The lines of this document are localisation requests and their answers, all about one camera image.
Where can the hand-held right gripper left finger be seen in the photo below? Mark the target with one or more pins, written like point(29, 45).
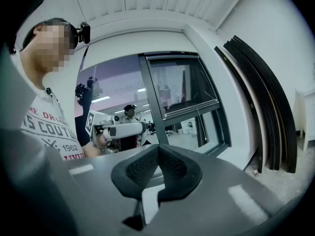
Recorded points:
point(98, 181)

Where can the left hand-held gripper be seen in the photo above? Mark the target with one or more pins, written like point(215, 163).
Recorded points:
point(92, 124)

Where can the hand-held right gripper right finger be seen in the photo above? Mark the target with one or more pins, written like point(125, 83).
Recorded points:
point(221, 193)

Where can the grey roller blind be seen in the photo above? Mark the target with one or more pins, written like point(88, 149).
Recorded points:
point(123, 45)

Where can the person's left forearm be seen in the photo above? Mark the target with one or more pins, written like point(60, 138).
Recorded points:
point(91, 150)

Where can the person's left hand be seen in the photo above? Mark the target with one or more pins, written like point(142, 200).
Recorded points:
point(103, 141)

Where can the dark framed window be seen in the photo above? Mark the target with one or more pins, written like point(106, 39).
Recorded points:
point(153, 102)

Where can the small red white object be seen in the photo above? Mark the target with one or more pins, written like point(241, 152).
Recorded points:
point(256, 173)

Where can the grey insect screen bar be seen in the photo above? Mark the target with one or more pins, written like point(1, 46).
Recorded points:
point(192, 108)

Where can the person's white printed t-shirt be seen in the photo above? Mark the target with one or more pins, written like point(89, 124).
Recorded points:
point(49, 131)

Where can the dark brown curtain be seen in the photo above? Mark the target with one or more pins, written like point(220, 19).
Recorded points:
point(270, 102)

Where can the person's head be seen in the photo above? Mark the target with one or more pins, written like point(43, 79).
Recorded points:
point(49, 48)

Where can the white cabinet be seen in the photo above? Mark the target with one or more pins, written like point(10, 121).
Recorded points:
point(307, 112)

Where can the black head camera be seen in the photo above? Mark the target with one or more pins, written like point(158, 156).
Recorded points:
point(83, 33)

